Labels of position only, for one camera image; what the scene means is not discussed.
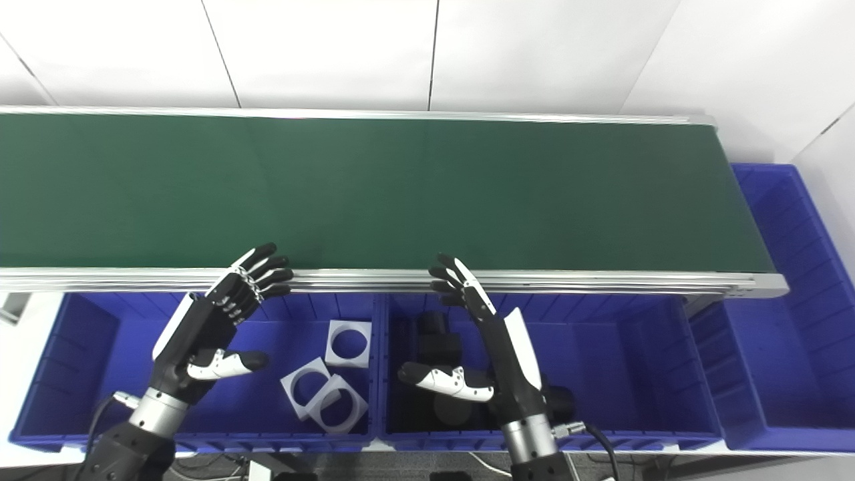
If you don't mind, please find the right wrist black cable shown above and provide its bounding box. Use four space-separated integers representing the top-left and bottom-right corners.
551 421 622 481

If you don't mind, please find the empty blue bin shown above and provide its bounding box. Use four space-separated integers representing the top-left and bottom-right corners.
688 164 855 452

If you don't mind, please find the blue bin holding black parts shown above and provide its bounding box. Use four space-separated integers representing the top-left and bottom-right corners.
379 292 725 452

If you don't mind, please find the white square part round hole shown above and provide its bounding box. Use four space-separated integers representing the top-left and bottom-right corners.
325 319 373 369
281 357 335 420
309 374 369 435

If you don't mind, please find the black round part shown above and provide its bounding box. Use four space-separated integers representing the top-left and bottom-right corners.
433 394 472 428

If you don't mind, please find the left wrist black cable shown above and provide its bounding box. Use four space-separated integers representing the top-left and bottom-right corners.
72 392 141 481

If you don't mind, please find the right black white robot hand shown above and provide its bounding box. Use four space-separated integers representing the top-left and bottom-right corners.
398 254 549 426

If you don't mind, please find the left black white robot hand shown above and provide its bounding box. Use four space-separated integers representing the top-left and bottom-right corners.
150 243 295 404

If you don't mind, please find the green conveyor belt aluminium frame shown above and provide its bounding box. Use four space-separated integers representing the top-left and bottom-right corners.
0 106 790 299

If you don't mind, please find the aluminium conveyor support leg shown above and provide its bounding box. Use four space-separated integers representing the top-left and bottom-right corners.
0 292 31 326

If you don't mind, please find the black block cylinder part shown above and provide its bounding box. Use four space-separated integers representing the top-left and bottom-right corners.
415 311 465 365

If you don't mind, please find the blue bin holding white parts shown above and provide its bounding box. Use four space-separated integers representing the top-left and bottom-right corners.
10 292 385 455

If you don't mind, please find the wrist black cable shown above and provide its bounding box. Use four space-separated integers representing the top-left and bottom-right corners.
72 392 141 481
551 421 622 481

